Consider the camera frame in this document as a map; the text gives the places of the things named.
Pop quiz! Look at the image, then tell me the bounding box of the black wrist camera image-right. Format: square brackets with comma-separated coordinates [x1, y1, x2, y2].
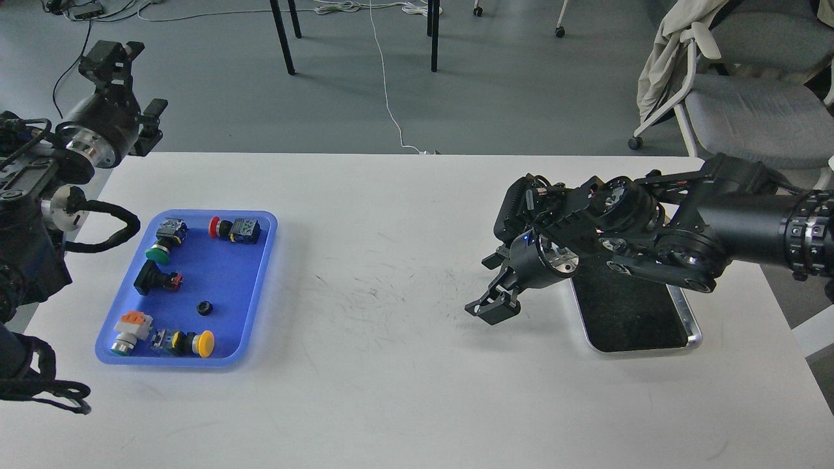
[493, 173, 551, 246]

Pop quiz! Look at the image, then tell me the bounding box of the black cylindrical gripper body image-left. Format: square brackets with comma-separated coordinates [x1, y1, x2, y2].
[57, 91, 145, 169]

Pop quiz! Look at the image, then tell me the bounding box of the white cable on floor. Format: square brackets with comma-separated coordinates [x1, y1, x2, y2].
[315, 0, 444, 156]

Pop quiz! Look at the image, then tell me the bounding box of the blue plastic tray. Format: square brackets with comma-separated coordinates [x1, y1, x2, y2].
[94, 208, 279, 368]

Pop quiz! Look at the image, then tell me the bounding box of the grey office chair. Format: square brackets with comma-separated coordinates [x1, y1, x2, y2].
[627, 1, 833, 189]

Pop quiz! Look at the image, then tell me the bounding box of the black table leg right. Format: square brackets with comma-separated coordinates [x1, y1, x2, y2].
[426, 0, 440, 72]

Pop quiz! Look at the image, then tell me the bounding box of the black cylindrical gripper body image-right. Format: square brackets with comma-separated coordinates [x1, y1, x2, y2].
[506, 233, 580, 292]

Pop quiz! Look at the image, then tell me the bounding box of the black table leg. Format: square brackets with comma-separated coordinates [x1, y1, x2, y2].
[269, 0, 303, 76]
[426, 0, 440, 72]

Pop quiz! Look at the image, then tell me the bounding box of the black table leg left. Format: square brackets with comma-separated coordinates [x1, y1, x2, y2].
[269, 0, 303, 76]

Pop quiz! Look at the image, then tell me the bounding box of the black power strip on floor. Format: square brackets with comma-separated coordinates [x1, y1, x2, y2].
[66, 2, 105, 21]

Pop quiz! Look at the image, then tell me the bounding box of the beige jacket on chair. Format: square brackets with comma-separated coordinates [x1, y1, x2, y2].
[635, 1, 727, 122]

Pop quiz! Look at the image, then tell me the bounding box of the small black gear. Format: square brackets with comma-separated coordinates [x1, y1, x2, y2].
[195, 300, 214, 317]

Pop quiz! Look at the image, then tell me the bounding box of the silver metal tray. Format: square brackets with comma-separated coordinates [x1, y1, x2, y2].
[571, 267, 703, 354]

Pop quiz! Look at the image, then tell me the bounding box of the green push button switch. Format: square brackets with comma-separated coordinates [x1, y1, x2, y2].
[144, 218, 190, 264]

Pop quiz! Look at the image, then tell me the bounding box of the yellow mushroom push button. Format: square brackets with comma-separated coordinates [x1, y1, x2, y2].
[150, 328, 215, 358]

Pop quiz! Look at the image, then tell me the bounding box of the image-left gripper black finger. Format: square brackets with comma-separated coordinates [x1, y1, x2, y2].
[78, 40, 145, 98]
[129, 99, 169, 157]

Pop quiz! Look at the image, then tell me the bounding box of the black cable on floor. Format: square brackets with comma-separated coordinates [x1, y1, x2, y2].
[43, 0, 157, 124]

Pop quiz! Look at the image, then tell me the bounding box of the grey switch orange top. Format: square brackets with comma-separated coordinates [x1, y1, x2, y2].
[110, 311, 154, 356]

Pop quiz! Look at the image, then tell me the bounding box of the red push button switch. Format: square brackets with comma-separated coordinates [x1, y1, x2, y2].
[208, 216, 261, 244]

